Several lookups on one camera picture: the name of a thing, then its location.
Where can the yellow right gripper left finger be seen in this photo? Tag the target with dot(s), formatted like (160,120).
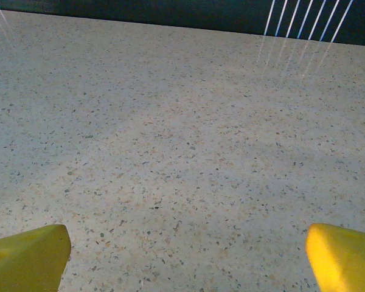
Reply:
(24,261)

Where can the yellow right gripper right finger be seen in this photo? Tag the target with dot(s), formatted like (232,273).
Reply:
(343,261)

